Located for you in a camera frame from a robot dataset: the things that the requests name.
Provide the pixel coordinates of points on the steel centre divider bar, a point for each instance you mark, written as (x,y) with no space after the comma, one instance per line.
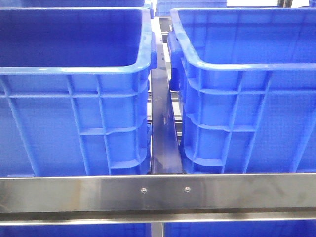
(165,152)

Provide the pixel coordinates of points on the blue plastic crate left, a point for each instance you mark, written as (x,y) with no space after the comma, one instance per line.
(74,91)

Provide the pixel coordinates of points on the blue plastic crate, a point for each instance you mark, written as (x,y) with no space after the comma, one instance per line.
(247,87)
(74,91)

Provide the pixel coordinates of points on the blue plastic crate right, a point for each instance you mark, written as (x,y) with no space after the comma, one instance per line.
(247,87)

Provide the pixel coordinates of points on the blue crate rear right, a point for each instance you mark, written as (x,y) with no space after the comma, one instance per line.
(164,6)

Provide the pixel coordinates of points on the blue crate lower left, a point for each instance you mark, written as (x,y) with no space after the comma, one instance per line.
(99,230)

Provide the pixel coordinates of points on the blue crate rear left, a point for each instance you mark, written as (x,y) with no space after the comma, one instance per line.
(86,3)

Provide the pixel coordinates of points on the blue crate lower right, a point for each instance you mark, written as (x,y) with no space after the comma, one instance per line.
(296,228)

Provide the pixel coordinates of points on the stainless steel front rail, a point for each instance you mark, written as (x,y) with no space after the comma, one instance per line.
(157,198)

